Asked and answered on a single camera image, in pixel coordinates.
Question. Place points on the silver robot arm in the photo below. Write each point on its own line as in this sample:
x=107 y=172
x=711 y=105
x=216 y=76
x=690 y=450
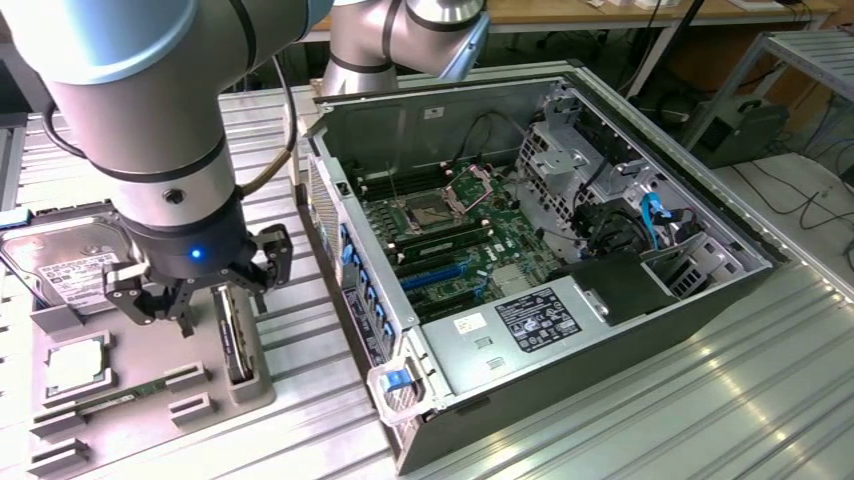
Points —
x=154 y=125

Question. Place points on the grey parts rack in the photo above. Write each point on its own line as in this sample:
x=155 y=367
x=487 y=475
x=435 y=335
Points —
x=134 y=360

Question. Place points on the metal socket cover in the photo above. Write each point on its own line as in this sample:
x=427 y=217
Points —
x=470 y=185

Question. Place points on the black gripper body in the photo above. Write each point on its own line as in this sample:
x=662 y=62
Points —
x=187 y=250

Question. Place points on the graphics card with metal bracket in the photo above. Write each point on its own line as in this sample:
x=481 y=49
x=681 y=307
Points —
x=234 y=345

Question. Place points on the open black PC case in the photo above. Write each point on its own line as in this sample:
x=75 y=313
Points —
x=601 y=380

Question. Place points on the perforated metal disk bay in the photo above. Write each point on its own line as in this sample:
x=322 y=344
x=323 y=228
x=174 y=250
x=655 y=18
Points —
x=554 y=200

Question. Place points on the green motherboard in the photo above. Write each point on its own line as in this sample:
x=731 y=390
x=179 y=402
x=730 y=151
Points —
x=494 y=250

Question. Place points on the black box device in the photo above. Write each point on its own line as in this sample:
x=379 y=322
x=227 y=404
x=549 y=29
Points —
x=747 y=135

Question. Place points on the blue expansion slot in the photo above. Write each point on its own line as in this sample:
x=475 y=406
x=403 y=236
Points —
x=434 y=276

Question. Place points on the silver power supply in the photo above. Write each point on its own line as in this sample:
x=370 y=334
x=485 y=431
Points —
x=467 y=350

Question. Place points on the grey metal slat table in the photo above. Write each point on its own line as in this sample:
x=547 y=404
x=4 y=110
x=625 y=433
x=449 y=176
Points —
x=814 y=50

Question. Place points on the black plastic shroud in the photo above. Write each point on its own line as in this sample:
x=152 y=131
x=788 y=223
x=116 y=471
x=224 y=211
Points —
x=614 y=290

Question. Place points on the installed green RAM stick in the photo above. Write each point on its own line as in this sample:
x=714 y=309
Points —
x=441 y=245

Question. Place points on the wooden desk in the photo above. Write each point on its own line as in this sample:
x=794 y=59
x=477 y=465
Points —
x=601 y=12

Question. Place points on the silver CPU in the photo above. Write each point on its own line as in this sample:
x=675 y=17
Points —
x=76 y=365

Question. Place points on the hard disk with blue bracket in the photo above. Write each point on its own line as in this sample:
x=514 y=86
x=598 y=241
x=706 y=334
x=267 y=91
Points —
x=60 y=260

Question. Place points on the CPU socket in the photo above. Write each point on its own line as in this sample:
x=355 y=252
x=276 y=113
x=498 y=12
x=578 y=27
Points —
x=427 y=215

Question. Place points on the silver disk bay tray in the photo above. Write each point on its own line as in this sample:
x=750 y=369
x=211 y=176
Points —
x=694 y=270

